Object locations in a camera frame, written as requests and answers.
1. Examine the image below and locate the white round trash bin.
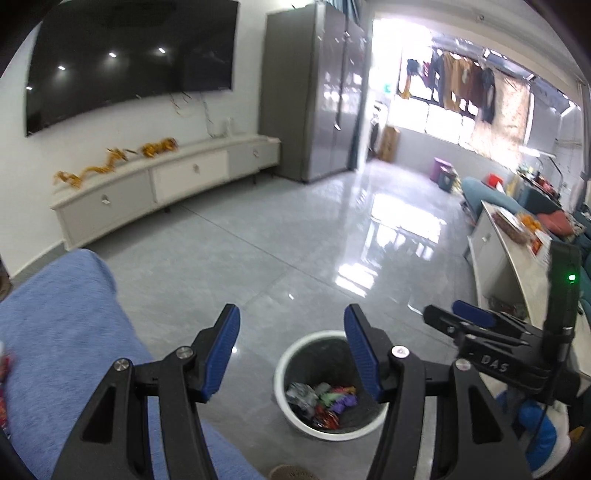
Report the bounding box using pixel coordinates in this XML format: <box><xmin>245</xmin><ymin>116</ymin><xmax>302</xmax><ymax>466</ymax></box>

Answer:
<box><xmin>273</xmin><ymin>330</ymin><xmax>393</xmax><ymax>439</ymax></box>

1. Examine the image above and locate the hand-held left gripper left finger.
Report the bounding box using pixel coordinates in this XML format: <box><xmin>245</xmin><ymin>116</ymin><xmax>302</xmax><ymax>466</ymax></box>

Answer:
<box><xmin>50</xmin><ymin>303</ymin><xmax>242</xmax><ymax>480</ymax></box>

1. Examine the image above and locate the purple snack wrapper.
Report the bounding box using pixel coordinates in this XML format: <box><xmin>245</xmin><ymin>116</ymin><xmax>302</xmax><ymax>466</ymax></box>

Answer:
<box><xmin>329</xmin><ymin>387</ymin><xmax>358</xmax><ymax>414</ymax></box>

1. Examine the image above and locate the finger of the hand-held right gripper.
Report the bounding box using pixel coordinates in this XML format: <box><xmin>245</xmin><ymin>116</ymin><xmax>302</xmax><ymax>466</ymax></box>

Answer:
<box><xmin>451</xmin><ymin>300</ymin><xmax>546</xmax><ymax>334</ymax></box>
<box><xmin>422</xmin><ymin>304</ymin><xmax>533</xmax><ymax>345</ymax></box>

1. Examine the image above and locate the black wall television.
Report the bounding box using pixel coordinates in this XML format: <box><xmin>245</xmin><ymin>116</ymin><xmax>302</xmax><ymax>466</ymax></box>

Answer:
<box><xmin>25</xmin><ymin>0</ymin><xmax>241</xmax><ymax>137</ymax></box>

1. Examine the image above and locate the red striped snack wrapper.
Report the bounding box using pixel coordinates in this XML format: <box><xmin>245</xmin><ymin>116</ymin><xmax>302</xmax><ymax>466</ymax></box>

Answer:
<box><xmin>310</xmin><ymin>410</ymin><xmax>342</xmax><ymax>430</ymax></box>

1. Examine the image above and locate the patterned hanging cloth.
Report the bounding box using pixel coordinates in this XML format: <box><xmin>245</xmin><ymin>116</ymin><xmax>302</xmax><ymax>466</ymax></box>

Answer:
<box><xmin>471</xmin><ymin>69</ymin><xmax>534</xmax><ymax>154</ymax></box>

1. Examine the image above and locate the grey glossy wardrobe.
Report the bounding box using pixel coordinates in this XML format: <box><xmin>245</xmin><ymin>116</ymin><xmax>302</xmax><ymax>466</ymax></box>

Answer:
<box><xmin>256</xmin><ymin>0</ymin><xmax>370</xmax><ymax>184</ymax></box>

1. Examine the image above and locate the row of hanging clothes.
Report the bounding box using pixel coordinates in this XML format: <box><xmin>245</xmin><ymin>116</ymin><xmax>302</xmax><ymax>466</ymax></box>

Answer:
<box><xmin>397</xmin><ymin>46</ymin><xmax>497</xmax><ymax>125</ymax></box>

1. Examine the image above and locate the red snack packet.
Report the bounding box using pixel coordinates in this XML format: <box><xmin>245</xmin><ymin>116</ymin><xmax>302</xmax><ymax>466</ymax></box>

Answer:
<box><xmin>0</xmin><ymin>342</ymin><xmax>14</xmax><ymax>435</ymax></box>

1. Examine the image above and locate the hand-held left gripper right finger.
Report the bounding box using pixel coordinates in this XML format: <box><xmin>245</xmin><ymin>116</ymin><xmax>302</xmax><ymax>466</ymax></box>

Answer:
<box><xmin>342</xmin><ymin>303</ymin><xmax>533</xmax><ymax>480</ymax></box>

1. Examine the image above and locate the dark teal stool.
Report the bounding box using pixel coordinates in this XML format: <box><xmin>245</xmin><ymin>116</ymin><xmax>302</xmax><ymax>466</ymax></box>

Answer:
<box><xmin>438</xmin><ymin>167</ymin><xmax>461</xmax><ymax>193</ymax></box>

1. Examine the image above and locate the cardboard box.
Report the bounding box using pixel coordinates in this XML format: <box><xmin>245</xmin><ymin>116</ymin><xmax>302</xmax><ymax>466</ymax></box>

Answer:
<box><xmin>378</xmin><ymin>124</ymin><xmax>402</xmax><ymax>162</ymax></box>

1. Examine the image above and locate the white coffee table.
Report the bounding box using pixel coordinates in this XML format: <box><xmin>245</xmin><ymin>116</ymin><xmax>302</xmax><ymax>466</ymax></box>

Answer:
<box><xmin>467</xmin><ymin>200</ymin><xmax>557</xmax><ymax>326</ymax></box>

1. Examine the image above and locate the teal sofa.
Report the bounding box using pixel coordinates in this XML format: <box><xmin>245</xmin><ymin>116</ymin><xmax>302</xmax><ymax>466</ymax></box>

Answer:
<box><xmin>462</xmin><ymin>176</ymin><xmax>591</xmax><ymax>298</ymax></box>

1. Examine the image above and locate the red box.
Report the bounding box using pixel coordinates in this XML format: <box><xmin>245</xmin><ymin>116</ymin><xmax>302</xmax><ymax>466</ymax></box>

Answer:
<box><xmin>530</xmin><ymin>231</ymin><xmax>552</xmax><ymax>257</ymax></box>

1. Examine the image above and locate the grey slipper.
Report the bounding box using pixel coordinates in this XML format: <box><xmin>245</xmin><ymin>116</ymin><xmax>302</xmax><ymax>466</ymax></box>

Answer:
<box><xmin>269</xmin><ymin>464</ymin><xmax>309</xmax><ymax>480</ymax></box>

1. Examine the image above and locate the gold dragon ornament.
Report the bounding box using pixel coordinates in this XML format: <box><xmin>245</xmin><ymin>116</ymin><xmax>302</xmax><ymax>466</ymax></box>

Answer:
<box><xmin>53</xmin><ymin>148</ymin><xmax>139</xmax><ymax>190</ymax></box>

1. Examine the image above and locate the grey wrapper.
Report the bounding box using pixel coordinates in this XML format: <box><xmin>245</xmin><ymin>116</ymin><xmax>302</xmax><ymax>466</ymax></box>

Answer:
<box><xmin>285</xmin><ymin>382</ymin><xmax>319</xmax><ymax>411</ymax></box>

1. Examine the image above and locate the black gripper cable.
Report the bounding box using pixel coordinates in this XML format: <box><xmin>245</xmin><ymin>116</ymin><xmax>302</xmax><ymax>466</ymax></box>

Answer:
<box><xmin>526</xmin><ymin>397</ymin><xmax>553</xmax><ymax>462</ymax></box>

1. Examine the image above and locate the white television cabinet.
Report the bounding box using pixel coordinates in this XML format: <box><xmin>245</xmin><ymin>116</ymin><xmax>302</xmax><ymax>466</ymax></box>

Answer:
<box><xmin>50</xmin><ymin>134</ymin><xmax>282</xmax><ymax>252</ymax></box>

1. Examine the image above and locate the dark red cushion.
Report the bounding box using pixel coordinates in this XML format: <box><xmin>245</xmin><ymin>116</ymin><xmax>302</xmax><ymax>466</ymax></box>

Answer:
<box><xmin>538</xmin><ymin>211</ymin><xmax>573</xmax><ymax>238</ymax></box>

